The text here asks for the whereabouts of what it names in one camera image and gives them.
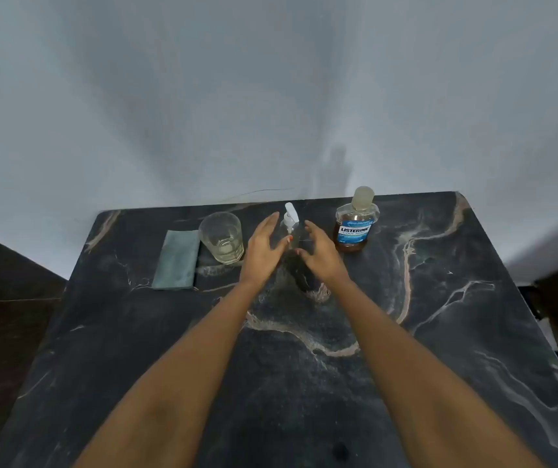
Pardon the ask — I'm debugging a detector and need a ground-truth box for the person's left hand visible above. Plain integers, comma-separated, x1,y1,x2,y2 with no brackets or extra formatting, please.
238,211,291,289

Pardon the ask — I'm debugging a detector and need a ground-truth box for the translucent bottle cap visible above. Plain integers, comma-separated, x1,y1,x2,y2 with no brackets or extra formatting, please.
351,185,375,213

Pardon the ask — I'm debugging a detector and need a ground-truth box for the white pump dispenser head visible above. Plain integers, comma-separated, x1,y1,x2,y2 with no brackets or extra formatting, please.
284,202,301,235

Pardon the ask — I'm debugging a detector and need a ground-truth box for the grey-green folded cloth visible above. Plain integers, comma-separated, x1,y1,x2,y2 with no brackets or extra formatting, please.
151,229,201,291

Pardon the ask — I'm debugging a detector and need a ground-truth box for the person's right hand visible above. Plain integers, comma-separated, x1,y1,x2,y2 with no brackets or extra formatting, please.
296,220,353,291

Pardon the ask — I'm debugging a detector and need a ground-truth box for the black marble table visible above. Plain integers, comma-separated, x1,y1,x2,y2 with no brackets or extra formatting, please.
0,191,558,468

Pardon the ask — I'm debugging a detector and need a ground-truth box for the small clear pump bottle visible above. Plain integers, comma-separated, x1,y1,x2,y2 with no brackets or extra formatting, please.
284,221,311,261

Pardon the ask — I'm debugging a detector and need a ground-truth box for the Listerine mouthwash bottle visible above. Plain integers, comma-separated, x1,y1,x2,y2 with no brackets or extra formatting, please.
333,201,380,254

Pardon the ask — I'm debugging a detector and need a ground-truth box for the person's right forearm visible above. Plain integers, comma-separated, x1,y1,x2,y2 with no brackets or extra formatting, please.
330,277,548,468

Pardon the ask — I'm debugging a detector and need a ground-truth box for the clear drinking glass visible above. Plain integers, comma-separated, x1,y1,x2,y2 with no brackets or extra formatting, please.
198,211,245,266

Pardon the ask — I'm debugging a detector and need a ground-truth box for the person's left forearm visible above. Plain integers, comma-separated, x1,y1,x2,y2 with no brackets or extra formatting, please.
72,279,273,468

